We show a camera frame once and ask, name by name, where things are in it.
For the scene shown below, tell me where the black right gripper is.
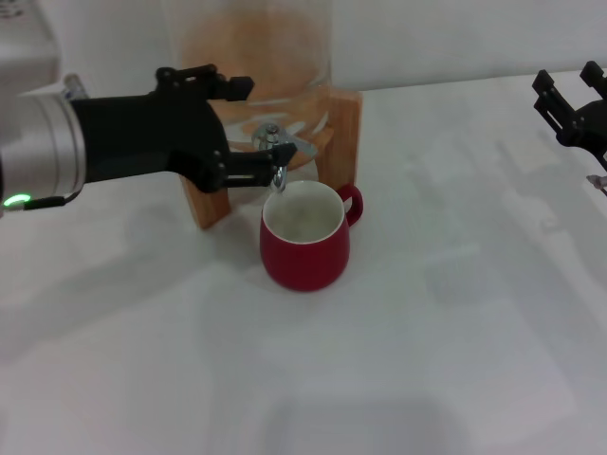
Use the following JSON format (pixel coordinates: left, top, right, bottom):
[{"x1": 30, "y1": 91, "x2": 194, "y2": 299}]
[{"x1": 531, "y1": 61, "x2": 607, "y2": 172}]

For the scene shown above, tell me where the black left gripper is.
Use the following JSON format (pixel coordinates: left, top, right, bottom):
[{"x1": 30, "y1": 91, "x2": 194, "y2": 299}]
[{"x1": 70, "y1": 64, "x2": 298, "y2": 194}]

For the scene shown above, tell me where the chrome faucet tap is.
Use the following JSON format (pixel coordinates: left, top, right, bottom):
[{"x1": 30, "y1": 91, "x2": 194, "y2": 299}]
[{"x1": 250, "y1": 121, "x2": 318, "y2": 196}]

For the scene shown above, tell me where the red cup with white inside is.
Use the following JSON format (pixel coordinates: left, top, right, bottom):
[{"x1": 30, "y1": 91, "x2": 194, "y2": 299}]
[{"x1": 259, "y1": 179, "x2": 365, "y2": 293}]

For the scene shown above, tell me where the clear glass dispenser jar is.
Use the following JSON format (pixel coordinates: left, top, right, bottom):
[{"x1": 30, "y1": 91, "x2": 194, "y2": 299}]
[{"x1": 175, "y1": 0, "x2": 333, "y2": 143}]

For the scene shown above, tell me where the wooden dispenser stand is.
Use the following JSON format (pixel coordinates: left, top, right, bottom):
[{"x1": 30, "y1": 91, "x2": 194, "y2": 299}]
[{"x1": 182, "y1": 89, "x2": 364, "y2": 231}]

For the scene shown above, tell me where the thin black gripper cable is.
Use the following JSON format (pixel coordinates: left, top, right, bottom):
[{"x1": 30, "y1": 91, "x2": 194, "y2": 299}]
[{"x1": 13, "y1": 189, "x2": 84, "y2": 210}]

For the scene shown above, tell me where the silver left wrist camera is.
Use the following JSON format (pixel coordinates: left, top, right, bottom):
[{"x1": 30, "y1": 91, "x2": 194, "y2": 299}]
[{"x1": 0, "y1": 0, "x2": 63, "y2": 96}]

